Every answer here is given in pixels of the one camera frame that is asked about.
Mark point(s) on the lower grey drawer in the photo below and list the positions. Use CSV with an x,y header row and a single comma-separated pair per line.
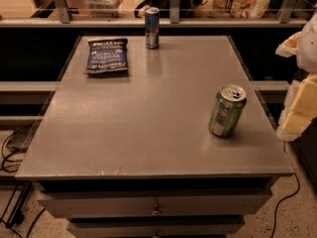
x,y
156,227

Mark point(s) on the blue chip bag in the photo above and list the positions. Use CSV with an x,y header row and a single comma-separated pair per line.
x,y
107,56

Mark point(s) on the blue silver redbull can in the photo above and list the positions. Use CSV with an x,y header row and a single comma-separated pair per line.
x,y
152,27

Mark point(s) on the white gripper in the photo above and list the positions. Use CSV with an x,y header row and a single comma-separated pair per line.
x,y
308,52

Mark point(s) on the green soda can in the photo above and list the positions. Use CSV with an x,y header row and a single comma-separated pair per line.
x,y
229,104

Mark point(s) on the colourful snack bag background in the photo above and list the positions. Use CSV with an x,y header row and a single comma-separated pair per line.
x,y
241,9

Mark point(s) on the grey drawer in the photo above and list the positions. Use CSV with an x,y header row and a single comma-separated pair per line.
x,y
153,204
156,227

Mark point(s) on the upper grey drawer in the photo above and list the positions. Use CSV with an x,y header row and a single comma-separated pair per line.
x,y
153,204

